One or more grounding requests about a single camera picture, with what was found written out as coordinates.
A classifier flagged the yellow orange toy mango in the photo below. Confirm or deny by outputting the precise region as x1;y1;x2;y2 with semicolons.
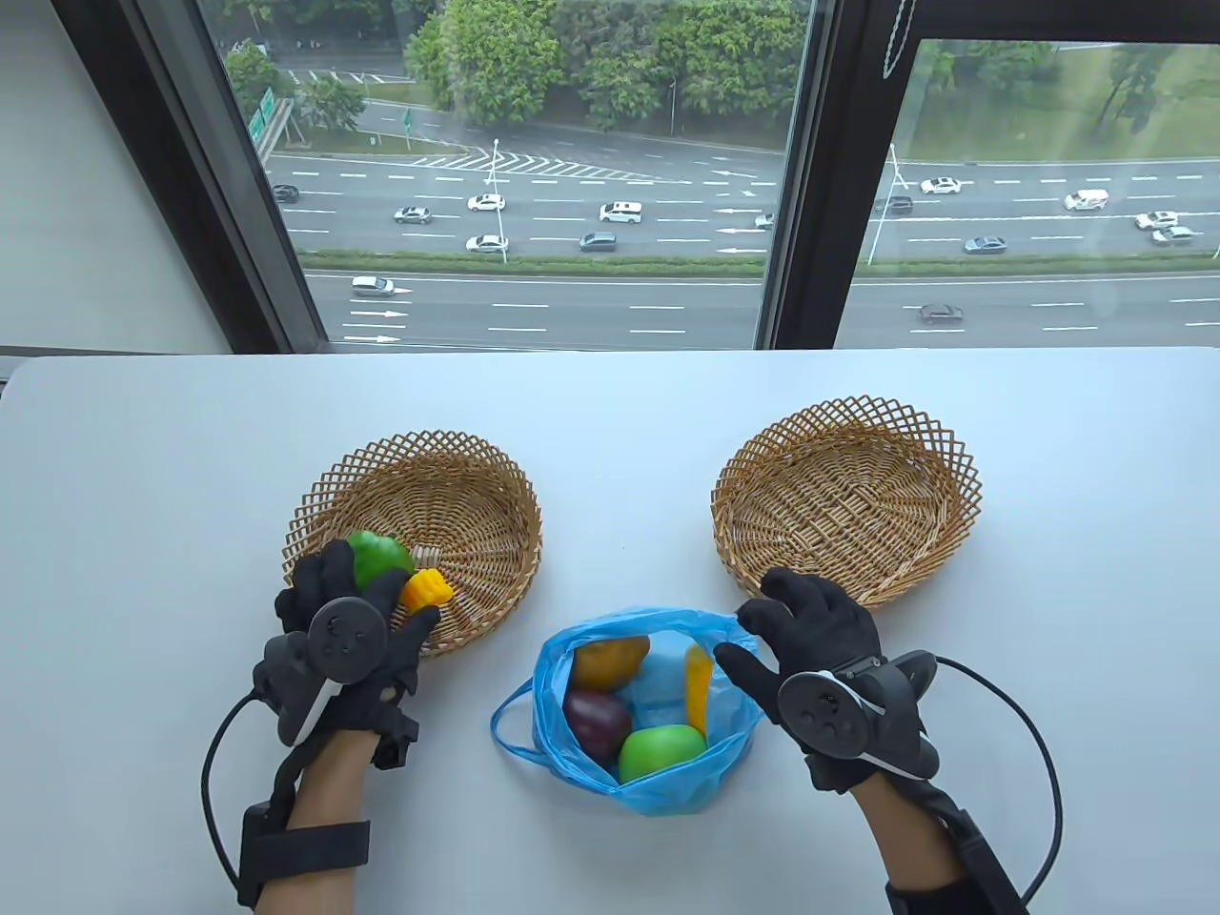
570;636;652;694

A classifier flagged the black window frame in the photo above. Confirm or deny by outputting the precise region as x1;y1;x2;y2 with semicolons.
52;0;1220;354

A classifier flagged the green toy apple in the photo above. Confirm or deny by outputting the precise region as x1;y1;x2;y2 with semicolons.
618;724;708;785

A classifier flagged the dark purple toy fruit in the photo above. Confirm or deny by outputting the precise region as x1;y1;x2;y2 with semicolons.
562;689;635;763

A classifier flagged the person's right forearm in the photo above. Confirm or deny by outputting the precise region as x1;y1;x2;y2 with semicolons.
848;777;973;915

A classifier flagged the person's left hand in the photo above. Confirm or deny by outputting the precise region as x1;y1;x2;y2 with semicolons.
274;539;441;771

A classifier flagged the green toy bell pepper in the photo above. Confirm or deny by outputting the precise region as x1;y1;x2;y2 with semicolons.
348;531;416;592

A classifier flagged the person's left forearm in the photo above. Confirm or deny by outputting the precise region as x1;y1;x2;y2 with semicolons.
253;734;373;915

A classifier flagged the yellow toy corn piece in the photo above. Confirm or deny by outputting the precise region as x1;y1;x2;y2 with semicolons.
397;569;455;613

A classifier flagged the white bead chain cord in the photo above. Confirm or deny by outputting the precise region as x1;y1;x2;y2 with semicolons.
882;0;916;82

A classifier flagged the blue plastic bag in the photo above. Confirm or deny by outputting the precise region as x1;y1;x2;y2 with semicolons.
491;606;768;818

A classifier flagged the black round hand tracker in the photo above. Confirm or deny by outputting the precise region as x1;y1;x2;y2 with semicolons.
777;650;940;781
252;596;392;747

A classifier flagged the round wicker basket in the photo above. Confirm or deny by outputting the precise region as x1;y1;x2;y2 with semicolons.
284;429;544;659
711;396;983;611

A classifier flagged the black wrist camera unit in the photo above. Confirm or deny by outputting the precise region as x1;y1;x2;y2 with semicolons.
886;791;1035;915
235;805;373;908

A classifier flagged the person's right hand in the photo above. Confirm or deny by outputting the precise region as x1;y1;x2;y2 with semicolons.
713;567;916;794

